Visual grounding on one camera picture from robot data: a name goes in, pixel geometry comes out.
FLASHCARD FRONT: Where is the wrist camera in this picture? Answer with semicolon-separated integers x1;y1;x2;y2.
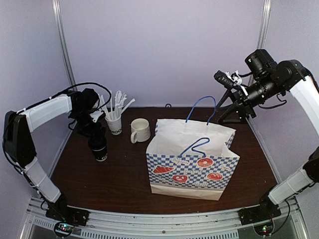
89;110;105;122
214;71;247;95

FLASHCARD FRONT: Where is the blue checkered paper bag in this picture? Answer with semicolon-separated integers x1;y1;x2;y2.
146;118;240;201

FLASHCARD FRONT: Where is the white paper cup with straws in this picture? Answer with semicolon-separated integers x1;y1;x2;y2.
105;116;122;135

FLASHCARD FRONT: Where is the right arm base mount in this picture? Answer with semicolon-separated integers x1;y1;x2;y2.
238;206;281;237

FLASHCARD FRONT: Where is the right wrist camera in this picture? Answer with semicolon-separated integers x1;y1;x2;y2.
214;71;247;95

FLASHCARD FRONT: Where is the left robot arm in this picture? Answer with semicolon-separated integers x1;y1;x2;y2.
3;88;108;221

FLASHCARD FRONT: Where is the white ceramic mug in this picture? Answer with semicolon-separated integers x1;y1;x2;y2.
131;118;151;144

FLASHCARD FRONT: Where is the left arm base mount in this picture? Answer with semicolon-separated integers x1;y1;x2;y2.
45;204;90;239

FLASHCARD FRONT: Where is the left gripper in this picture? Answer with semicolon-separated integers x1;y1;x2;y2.
71;108;106;142

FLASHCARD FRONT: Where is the aluminium front rail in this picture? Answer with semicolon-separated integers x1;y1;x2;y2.
24;196;307;239

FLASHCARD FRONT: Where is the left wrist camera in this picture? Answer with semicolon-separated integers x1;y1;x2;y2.
89;110;105;122

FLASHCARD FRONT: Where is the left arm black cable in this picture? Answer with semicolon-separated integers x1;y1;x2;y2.
1;82;112;175

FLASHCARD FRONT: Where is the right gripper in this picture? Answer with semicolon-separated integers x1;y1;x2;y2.
215;74;284;124

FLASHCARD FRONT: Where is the left aluminium post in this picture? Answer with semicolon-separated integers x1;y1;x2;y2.
52;0;75;86

